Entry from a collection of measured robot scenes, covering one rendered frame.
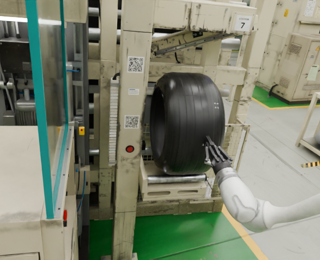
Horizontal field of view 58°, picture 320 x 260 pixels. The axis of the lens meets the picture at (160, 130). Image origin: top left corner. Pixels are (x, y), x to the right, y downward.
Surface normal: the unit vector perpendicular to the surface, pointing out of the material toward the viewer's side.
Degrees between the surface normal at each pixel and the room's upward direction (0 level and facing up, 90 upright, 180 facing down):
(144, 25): 90
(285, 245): 0
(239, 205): 45
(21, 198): 0
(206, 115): 56
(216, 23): 90
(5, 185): 0
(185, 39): 90
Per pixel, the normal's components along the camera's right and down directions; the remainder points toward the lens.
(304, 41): -0.93, 0.07
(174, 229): 0.11, -0.88
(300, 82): 0.36, 0.46
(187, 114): 0.22, -0.14
